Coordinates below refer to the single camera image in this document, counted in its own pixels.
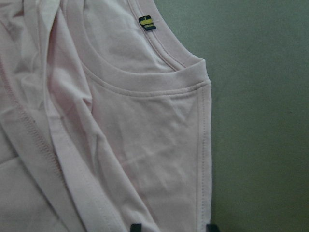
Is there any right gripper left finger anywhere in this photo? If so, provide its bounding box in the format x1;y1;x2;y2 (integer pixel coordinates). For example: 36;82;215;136
130;223;142;232

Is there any pink snoopy t-shirt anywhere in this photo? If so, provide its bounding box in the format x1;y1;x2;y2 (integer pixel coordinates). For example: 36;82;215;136
0;0;211;232

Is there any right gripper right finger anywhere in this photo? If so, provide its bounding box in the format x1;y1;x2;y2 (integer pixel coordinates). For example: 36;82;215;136
206;224;221;232

